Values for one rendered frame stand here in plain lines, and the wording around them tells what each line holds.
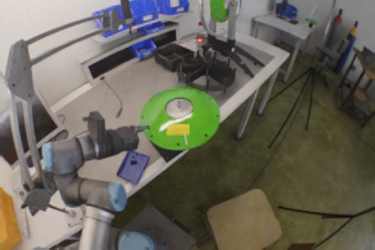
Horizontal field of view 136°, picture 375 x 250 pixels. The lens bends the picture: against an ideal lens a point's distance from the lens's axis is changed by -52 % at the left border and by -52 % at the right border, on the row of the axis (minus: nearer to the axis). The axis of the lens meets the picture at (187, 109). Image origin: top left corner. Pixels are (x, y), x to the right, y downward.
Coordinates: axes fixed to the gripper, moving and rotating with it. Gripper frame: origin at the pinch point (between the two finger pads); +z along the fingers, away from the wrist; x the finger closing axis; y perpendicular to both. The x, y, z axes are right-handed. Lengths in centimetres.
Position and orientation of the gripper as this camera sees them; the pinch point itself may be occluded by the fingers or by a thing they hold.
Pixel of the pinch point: (149, 126)
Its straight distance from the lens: 51.2
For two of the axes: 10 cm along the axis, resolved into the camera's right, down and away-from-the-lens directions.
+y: -3.4, 8.9, 3.1
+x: 7.7, 4.6, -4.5
